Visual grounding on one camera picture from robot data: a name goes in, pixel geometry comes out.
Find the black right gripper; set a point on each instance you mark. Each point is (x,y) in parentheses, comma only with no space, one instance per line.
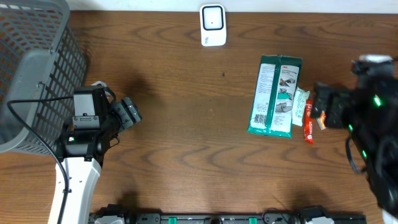
(344,99)

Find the red stick sachet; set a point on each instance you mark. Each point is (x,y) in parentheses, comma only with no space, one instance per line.
(308,123)

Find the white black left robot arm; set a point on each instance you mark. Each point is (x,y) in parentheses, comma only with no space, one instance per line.
(81,146)

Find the orange tissue pack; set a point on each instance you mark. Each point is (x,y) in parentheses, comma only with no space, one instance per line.
(321,120)

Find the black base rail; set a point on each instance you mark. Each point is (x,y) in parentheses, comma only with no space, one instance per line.
(308,215)

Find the grey plastic mesh basket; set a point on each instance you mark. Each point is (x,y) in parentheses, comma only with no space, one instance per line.
(41,65)

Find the green white gloves package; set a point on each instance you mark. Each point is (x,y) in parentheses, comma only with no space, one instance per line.
(273,103)

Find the mint wet wipes pack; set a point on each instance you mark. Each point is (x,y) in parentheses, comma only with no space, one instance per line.
(300,100)

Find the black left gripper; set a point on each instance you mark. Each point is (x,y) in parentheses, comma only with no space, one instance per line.
(131,117)

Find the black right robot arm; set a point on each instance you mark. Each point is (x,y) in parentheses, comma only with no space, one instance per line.
(369,113)

